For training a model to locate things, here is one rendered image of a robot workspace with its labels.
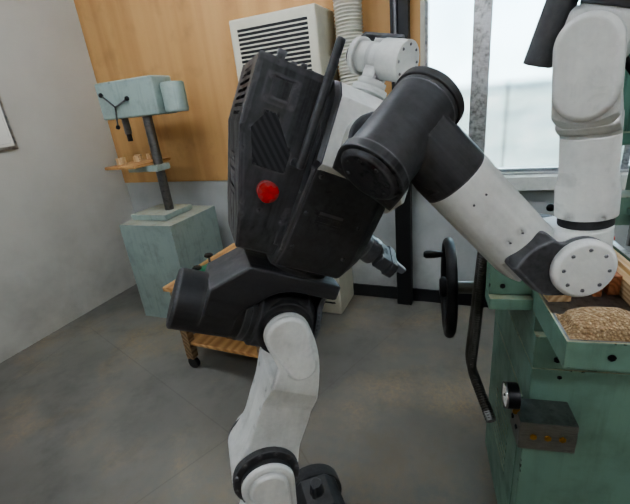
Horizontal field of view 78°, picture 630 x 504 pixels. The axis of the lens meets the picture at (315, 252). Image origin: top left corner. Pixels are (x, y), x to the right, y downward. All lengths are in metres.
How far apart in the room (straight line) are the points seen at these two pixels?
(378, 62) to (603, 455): 1.07
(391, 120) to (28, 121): 2.97
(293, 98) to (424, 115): 0.20
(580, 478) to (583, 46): 1.08
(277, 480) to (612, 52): 0.86
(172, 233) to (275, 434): 1.92
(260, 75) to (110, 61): 2.97
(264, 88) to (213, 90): 2.36
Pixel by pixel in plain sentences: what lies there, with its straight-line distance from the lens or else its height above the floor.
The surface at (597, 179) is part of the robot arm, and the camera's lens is 0.59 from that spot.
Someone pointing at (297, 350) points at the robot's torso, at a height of 0.93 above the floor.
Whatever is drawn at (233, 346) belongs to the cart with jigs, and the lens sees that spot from 2.17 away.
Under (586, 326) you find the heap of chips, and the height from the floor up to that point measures 0.92.
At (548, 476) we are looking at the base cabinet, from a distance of 1.34.
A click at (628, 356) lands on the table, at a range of 0.91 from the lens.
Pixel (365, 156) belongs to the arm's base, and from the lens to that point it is 0.45.
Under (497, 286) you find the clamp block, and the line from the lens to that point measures 1.04.
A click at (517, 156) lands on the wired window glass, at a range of 2.53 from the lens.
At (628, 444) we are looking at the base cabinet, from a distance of 1.30.
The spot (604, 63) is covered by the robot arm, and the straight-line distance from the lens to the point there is 0.55.
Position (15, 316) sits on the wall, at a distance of 3.23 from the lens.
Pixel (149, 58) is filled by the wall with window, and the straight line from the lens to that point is 3.27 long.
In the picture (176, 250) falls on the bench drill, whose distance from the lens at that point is 2.67.
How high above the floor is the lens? 1.36
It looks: 21 degrees down
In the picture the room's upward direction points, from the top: 6 degrees counter-clockwise
